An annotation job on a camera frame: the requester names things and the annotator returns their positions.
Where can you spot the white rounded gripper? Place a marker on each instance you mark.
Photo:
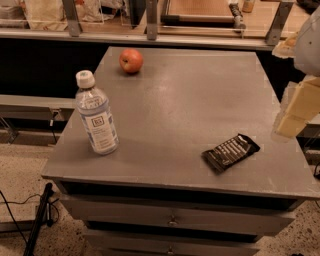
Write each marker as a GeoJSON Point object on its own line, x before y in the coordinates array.
{"type": "Point", "coordinates": [308, 50]}

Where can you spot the black snack bar wrapper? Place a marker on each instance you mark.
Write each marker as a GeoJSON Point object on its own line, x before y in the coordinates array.
{"type": "Point", "coordinates": [230, 152]}

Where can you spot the grey drawer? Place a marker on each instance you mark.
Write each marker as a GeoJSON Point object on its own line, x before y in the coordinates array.
{"type": "Point", "coordinates": [169, 214]}
{"type": "Point", "coordinates": [113, 243]}

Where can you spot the red apple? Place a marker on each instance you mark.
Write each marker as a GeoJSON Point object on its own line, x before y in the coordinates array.
{"type": "Point", "coordinates": [130, 60]}

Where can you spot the brown cardboard board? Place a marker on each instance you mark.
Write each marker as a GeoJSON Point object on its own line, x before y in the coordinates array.
{"type": "Point", "coordinates": [206, 11]}

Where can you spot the clear plastic water bottle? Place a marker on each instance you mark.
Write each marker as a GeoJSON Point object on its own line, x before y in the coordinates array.
{"type": "Point", "coordinates": [93, 106]}

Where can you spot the grey metal shelf rail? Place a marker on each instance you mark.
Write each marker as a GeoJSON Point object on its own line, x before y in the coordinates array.
{"type": "Point", "coordinates": [257, 25]}

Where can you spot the black tripod leg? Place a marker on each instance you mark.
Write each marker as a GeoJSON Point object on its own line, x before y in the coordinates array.
{"type": "Point", "coordinates": [44, 200]}

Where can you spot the lower grey drawer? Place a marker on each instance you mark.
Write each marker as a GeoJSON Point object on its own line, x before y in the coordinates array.
{"type": "Point", "coordinates": [113, 243]}

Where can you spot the grey low bench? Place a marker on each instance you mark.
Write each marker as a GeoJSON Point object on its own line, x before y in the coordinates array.
{"type": "Point", "coordinates": [51, 109]}

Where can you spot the grey drawer cabinet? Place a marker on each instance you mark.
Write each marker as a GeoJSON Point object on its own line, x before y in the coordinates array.
{"type": "Point", "coordinates": [182, 103]}

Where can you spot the upper grey drawer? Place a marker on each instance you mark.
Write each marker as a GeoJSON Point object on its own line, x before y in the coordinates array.
{"type": "Point", "coordinates": [169, 214]}

